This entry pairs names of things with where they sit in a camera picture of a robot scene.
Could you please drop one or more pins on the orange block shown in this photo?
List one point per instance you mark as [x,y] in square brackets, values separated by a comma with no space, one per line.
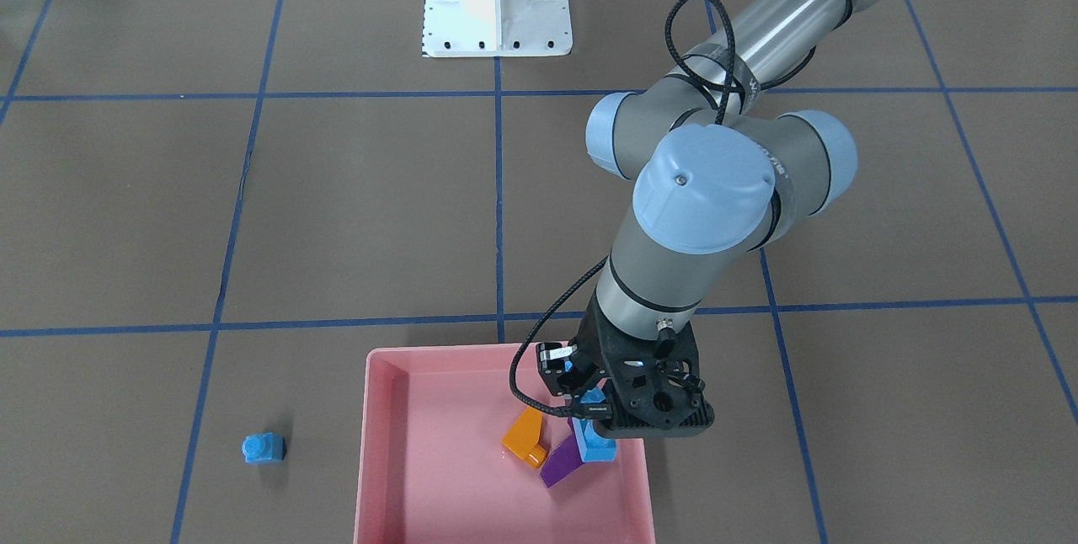
[523,438]

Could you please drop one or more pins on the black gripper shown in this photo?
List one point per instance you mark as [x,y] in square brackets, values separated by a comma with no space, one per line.
[557,376]

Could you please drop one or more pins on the pink plastic box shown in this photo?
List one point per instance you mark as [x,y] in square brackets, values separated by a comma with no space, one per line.
[433,468]

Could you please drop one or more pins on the small blue block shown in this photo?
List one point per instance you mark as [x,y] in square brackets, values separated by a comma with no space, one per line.
[264,448]

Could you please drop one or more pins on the purple sloped block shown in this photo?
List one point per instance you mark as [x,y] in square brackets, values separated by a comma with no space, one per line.
[565,458]

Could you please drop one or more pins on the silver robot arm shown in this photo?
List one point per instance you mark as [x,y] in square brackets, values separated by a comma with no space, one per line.
[709,183]

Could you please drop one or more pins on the long blue block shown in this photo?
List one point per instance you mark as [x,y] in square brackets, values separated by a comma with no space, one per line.
[592,447]

